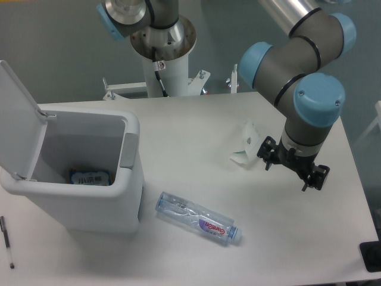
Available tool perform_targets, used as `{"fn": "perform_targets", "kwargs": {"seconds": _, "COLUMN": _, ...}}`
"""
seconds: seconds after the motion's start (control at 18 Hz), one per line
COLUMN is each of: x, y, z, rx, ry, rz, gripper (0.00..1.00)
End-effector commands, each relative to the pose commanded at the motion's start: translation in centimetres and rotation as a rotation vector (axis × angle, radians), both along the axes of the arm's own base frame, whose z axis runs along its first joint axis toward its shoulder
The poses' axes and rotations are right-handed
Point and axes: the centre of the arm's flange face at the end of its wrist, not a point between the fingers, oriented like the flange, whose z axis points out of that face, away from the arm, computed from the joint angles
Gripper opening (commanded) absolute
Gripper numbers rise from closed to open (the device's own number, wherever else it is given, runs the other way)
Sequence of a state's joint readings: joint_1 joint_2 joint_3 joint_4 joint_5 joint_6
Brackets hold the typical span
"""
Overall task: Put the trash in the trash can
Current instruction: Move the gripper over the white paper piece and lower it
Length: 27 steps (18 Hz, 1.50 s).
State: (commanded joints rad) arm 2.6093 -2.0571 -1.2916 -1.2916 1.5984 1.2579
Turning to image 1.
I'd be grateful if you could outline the white plastic trash can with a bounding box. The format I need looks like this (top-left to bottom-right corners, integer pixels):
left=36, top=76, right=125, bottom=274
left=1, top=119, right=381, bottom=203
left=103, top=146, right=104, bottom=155
left=1, top=61, right=144, bottom=233

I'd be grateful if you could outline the white frame at right edge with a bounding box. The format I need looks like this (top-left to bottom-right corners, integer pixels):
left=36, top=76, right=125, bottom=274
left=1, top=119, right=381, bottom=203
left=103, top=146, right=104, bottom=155
left=354, top=101, right=380, bottom=148

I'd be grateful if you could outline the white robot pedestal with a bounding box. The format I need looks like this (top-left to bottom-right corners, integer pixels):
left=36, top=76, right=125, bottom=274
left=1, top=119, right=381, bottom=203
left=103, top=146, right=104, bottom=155
left=102, top=14, right=241, bottom=101

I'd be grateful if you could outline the white paper wrapper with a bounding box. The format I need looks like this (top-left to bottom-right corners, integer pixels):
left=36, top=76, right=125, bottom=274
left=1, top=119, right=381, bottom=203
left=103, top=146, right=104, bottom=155
left=230, top=119, right=260, bottom=166

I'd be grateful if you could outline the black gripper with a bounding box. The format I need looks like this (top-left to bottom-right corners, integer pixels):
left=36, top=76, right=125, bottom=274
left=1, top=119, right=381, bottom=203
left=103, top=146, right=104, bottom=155
left=257, top=136, right=330, bottom=191

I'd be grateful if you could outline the blue snack packet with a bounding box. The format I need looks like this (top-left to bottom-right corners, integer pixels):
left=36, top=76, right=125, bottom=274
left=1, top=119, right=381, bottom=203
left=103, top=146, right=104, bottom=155
left=69, top=169, right=113, bottom=186

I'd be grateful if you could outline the clear plastic water bottle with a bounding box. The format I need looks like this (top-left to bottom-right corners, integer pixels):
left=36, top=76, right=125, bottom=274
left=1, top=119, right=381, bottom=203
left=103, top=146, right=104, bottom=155
left=155, top=192, right=242, bottom=245

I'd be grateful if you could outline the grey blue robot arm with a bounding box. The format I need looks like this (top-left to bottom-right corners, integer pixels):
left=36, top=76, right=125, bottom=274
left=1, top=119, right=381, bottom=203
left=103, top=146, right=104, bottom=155
left=96, top=1, right=357, bottom=190

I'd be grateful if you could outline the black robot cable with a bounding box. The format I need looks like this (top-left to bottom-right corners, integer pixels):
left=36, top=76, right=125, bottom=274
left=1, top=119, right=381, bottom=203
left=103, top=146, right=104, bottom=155
left=151, top=46, right=170, bottom=98

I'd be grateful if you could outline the black device at table edge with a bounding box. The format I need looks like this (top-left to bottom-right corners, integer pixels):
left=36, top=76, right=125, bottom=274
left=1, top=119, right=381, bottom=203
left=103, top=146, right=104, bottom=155
left=360, top=241, right=380, bottom=273

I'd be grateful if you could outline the black pen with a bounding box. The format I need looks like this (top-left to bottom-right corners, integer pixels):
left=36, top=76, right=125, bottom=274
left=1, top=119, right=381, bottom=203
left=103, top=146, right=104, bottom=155
left=1, top=216, right=15, bottom=269

